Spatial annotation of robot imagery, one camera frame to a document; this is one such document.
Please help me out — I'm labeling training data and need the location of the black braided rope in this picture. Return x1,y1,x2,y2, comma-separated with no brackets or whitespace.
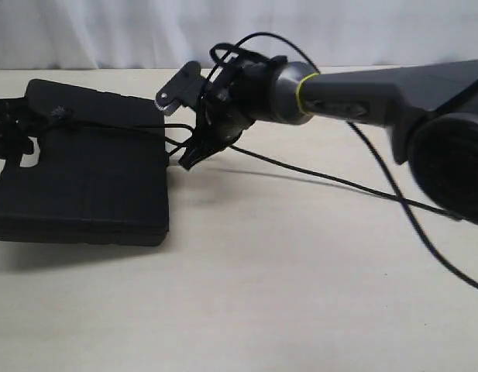
27,106,466,222

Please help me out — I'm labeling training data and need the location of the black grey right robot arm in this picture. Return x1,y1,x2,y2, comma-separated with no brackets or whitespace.
180,57,478,225

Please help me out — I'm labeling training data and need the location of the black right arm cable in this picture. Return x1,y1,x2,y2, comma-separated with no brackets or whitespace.
201,33,478,294

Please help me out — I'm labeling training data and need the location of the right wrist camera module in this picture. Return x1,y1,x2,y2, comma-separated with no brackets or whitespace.
155,60,205,116

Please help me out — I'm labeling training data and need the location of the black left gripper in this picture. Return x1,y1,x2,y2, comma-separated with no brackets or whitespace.
0,98,36,165

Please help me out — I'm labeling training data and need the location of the black plastic carrying case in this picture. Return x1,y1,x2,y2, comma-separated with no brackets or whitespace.
0,79,169,246

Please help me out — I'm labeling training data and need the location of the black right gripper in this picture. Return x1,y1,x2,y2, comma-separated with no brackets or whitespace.
178,56,287,171

